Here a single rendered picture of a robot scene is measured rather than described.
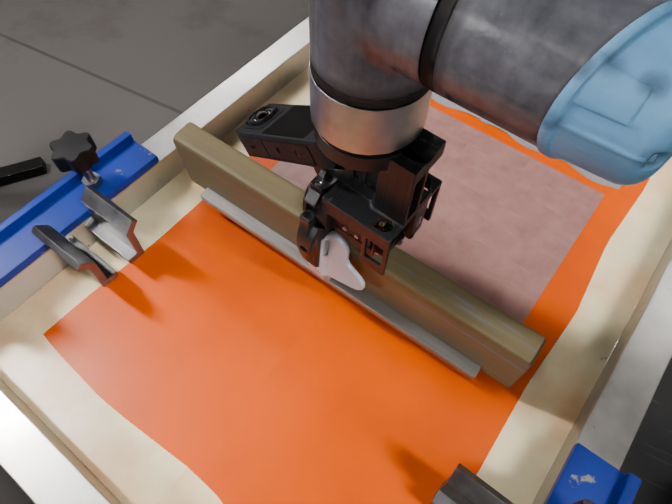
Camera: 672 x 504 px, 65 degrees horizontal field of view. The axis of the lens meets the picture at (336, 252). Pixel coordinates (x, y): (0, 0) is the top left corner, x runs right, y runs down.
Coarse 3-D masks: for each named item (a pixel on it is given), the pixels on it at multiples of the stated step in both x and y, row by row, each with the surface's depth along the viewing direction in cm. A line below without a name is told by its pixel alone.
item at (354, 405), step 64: (448, 192) 63; (512, 192) 63; (576, 192) 63; (640, 192) 63; (448, 256) 58; (512, 256) 58; (576, 256) 58; (320, 320) 54; (320, 384) 50; (384, 384) 50; (448, 384) 50; (256, 448) 47; (320, 448) 47; (384, 448) 47; (448, 448) 47
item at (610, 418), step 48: (288, 48) 71; (240, 96) 66; (144, 144) 62; (144, 192) 61; (96, 240) 59; (0, 288) 52; (624, 336) 51; (0, 384) 48; (624, 384) 47; (0, 432) 44; (48, 432) 46; (576, 432) 46; (624, 432) 44; (48, 480) 42; (96, 480) 45
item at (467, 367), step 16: (208, 192) 58; (224, 208) 57; (240, 224) 57; (256, 224) 56; (272, 240) 55; (288, 240) 55; (288, 256) 55; (336, 288) 53; (352, 288) 52; (368, 304) 51; (384, 304) 51; (384, 320) 51; (400, 320) 50; (416, 336) 49; (432, 336) 49; (432, 352) 49; (448, 352) 49; (464, 368) 48; (480, 368) 48
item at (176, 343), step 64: (448, 128) 68; (192, 256) 58; (256, 256) 58; (64, 320) 54; (128, 320) 54; (192, 320) 54; (256, 320) 54; (128, 384) 50; (192, 384) 50; (256, 384) 50; (192, 448) 47
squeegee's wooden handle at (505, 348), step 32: (192, 128) 54; (192, 160) 55; (224, 160) 52; (224, 192) 56; (256, 192) 51; (288, 192) 50; (288, 224) 51; (352, 256) 47; (384, 288) 48; (416, 288) 45; (448, 288) 44; (416, 320) 49; (448, 320) 45; (480, 320) 43; (512, 320) 43; (480, 352) 45; (512, 352) 42; (512, 384) 47
